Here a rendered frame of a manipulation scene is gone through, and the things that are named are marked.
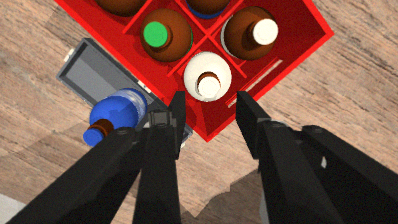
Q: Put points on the brown bottle with green cap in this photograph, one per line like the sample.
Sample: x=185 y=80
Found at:
x=165 y=35

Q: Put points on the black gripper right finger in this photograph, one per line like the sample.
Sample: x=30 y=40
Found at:
x=363 y=190

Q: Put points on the brown bottle with white cap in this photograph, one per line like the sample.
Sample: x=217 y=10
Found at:
x=249 y=34

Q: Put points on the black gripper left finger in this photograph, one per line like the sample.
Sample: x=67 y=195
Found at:
x=92 y=190

